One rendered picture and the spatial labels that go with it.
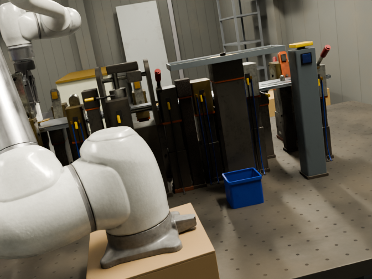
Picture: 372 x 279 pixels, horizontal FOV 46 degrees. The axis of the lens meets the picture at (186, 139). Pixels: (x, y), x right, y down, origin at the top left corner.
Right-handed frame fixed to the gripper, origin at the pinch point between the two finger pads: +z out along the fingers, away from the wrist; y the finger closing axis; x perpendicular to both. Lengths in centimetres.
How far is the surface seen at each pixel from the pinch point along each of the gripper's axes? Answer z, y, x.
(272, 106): 72, 281, -181
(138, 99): 3.5, 11.9, -40.0
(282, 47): -11, -40, -87
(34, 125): 2.1, -19.2, -2.8
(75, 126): 4.2, -23.8, -17.1
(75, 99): -4.3, -17.5, -18.1
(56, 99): -2.3, 15.5, -6.0
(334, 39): 14, 306, -269
